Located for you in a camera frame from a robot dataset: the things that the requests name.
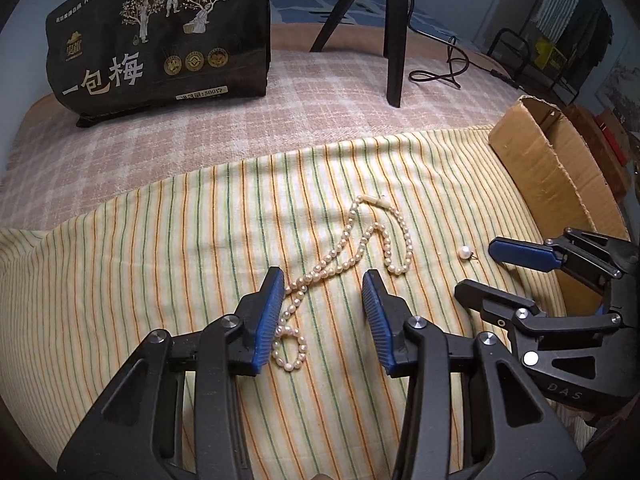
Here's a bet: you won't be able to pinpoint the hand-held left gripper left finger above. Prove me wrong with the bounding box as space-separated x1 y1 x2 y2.
57 266 287 480

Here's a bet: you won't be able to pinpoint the pink checked blanket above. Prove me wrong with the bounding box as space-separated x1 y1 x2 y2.
0 22 526 233

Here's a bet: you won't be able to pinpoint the white striped hanging cloth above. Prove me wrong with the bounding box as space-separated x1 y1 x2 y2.
530 0 581 41

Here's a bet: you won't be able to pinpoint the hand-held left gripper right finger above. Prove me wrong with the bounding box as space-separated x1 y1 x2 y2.
361 268 586 480

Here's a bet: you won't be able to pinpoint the yellow box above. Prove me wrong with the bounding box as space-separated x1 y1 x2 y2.
532 35 563 68

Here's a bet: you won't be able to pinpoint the black printed snack bag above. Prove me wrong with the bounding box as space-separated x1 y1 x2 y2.
45 0 272 128

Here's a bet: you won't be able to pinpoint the black tripod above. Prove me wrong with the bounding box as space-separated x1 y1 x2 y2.
309 0 416 108

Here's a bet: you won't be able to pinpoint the dark hanging clothes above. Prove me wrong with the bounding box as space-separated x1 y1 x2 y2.
555 0 616 91

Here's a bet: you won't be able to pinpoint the yellow striped cloth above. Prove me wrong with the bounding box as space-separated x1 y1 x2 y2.
0 125 601 480

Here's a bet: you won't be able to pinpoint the brown cardboard box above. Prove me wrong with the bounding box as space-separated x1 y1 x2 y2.
567 102 633 201

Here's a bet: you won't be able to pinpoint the black metal low rack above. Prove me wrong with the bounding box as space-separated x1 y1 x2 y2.
487 27 581 106

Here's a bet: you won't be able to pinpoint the thin pearl necklace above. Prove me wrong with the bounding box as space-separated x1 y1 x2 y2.
270 195 412 373

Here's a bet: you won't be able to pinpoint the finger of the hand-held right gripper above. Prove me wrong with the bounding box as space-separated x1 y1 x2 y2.
487 227 629 287
454 280 624 334

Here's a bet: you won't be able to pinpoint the blue patterned bed sheet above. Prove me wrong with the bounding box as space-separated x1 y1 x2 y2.
267 0 491 56

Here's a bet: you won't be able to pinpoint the black power cable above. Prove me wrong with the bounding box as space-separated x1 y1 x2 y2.
407 0 521 92

